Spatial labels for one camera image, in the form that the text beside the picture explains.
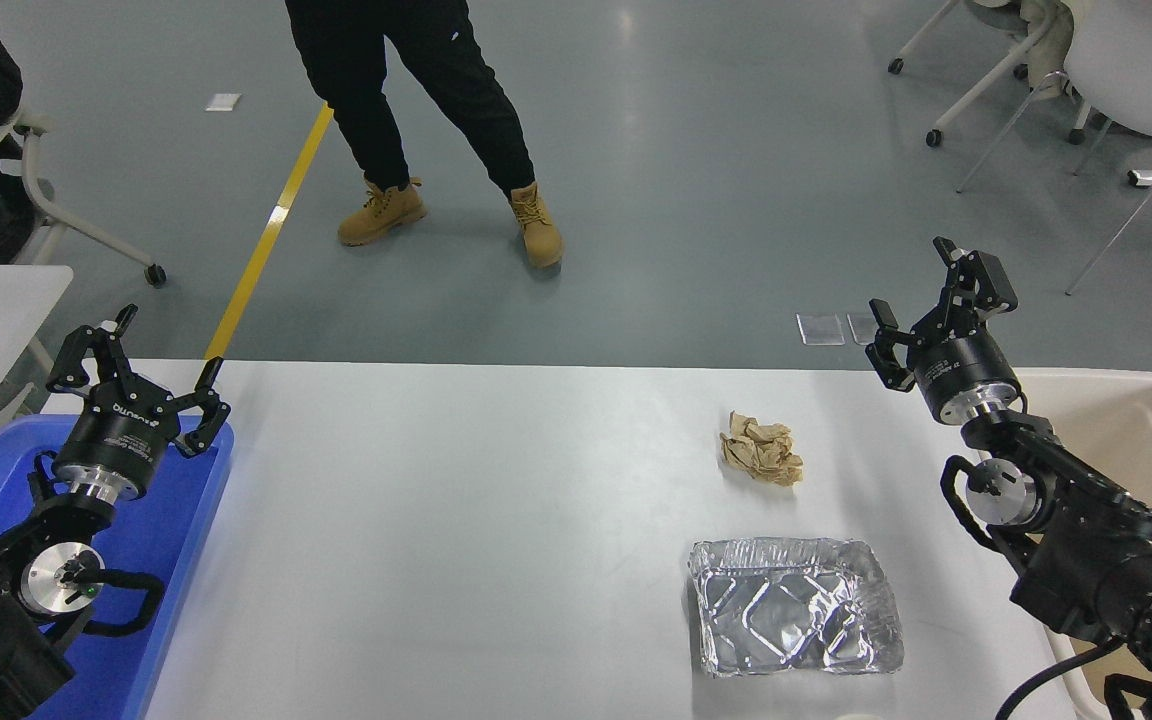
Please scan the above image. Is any silver foil tray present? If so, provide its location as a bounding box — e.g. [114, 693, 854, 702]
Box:
[688, 537, 906, 679]

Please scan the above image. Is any large pale plastic bin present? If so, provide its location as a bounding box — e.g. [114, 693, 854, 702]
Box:
[976, 368, 1152, 720]

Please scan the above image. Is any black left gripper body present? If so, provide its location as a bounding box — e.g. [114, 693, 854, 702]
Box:
[54, 378, 182, 496]

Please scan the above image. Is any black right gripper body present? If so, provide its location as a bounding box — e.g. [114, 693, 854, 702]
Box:
[911, 330, 1023, 422]

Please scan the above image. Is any person in tan boots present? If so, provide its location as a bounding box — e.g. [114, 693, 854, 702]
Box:
[284, 0, 565, 270]

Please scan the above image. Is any blue plastic tray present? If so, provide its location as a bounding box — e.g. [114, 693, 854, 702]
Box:
[0, 415, 235, 720]

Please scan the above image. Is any white-framed caster chair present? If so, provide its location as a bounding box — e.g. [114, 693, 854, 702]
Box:
[888, 0, 1087, 148]

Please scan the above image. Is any crumpled tan paper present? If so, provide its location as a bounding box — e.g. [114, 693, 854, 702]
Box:
[719, 411, 805, 488]

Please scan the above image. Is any white rolling office chair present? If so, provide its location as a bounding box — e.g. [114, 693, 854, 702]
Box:
[0, 105, 168, 288]

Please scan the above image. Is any yellow floor tape line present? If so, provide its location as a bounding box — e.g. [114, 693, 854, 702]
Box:
[204, 103, 335, 361]

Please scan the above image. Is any white shell chair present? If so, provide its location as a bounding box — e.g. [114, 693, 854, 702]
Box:
[956, 0, 1152, 296]

